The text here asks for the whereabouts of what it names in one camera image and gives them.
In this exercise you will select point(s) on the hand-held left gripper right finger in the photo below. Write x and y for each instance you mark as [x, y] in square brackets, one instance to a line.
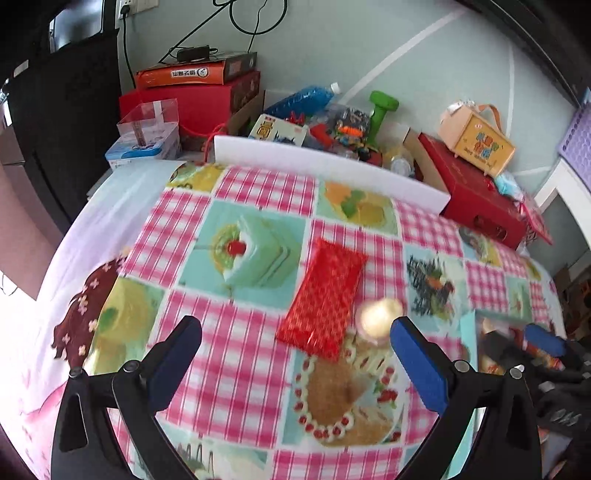
[422, 369]

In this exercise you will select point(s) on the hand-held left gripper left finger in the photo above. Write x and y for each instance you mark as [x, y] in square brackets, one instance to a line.
[178, 364]

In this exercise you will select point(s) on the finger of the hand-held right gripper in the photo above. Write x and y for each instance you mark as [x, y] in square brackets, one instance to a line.
[505, 353]
[547, 339]

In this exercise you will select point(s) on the teal shallow cardboard tray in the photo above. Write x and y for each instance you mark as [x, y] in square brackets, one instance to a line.
[468, 337]

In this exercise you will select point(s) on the pale jelly cup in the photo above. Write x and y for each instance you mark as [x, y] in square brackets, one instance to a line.
[378, 316]

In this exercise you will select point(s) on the red patterned long packet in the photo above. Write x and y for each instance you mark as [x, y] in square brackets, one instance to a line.
[323, 295]

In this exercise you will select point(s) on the pink checked printed tablecloth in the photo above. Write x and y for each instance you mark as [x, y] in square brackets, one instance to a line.
[221, 350]

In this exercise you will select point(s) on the red patterned box lid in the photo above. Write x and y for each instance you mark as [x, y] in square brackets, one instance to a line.
[538, 217]

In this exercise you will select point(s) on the white shelf unit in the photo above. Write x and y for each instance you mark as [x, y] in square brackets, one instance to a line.
[563, 184]

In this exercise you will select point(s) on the blue wet wipes pack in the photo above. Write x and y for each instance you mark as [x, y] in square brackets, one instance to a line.
[508, 184]

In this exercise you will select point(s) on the red gift box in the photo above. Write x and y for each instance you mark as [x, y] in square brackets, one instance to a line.
[471, 194]

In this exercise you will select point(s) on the open cardboard box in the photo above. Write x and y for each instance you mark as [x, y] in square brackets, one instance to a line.
[429, 170]

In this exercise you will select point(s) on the purple perforated basket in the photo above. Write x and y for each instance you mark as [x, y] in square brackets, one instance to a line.
[577, 138]

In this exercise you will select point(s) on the blue white tissue pack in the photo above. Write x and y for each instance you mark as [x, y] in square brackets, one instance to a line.
[138, 152]

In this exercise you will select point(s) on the white foam board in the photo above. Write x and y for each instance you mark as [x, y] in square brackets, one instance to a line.
[332, 170]

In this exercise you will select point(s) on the clear plastic box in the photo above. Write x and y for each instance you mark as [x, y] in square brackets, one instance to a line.
[147, 122]

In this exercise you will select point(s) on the colourful toy pile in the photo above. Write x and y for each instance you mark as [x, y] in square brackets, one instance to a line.
[346, 129]

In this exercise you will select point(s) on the large red box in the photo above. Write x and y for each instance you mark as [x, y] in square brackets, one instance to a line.
[198, 110]

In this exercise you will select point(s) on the green dumbbell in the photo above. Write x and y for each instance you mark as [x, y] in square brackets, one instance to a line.
[381, 110]

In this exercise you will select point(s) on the dark cabinet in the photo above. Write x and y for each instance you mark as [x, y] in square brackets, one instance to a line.
[60, 115]

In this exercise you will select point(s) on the orange and black box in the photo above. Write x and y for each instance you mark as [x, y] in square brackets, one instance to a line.
[184, 74]

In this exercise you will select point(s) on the blue plastic bottle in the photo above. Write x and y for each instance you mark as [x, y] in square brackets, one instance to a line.
[300, 99]

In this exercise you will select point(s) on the black power adapter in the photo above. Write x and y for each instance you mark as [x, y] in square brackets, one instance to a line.
[194, 53]

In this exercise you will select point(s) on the white wall socket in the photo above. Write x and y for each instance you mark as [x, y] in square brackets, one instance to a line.
[138, 5]

